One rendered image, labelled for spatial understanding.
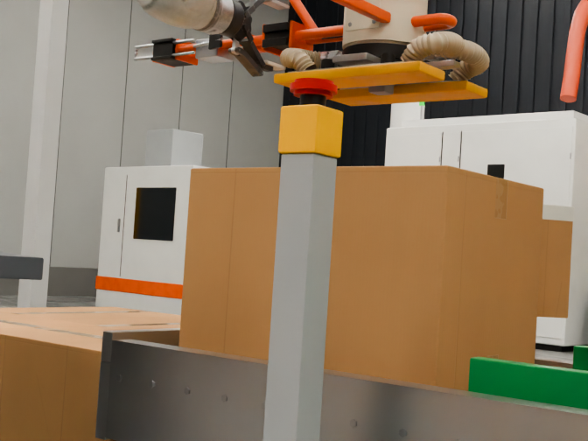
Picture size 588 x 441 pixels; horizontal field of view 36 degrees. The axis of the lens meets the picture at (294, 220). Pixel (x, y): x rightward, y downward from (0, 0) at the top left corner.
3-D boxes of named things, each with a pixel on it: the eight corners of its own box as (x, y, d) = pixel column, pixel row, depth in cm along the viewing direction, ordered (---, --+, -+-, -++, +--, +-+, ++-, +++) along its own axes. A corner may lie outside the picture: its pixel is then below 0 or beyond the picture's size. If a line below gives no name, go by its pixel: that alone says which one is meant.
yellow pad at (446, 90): (487, 98, 189) (489, 74, 189) (466, 89, 181) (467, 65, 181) (350, 106, 209) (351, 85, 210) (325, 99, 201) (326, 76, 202)
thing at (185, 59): (198, 65, 225) (199, 45, 225) (177, 59, 219) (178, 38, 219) (173, 67, 230) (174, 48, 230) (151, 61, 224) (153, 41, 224)
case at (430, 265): (534, 388, 182) (544, 188, 183) (434, 406, 150) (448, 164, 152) (296, 353, 219) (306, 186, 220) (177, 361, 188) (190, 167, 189)
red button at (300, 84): (345, 111, 135) (346, 84, 135) (318, 103, 130) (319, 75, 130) (307, 113, 139) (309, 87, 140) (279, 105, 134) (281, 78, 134)
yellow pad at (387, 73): (445, 80, 174) (446, 55, 174) (420, 71, 166) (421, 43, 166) (301, 92, 194) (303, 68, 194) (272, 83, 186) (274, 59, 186)
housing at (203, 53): (234, 61, 216) (236, 43, 217) (216, 55, 211) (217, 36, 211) (213, 64, 221) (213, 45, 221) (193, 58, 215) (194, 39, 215)
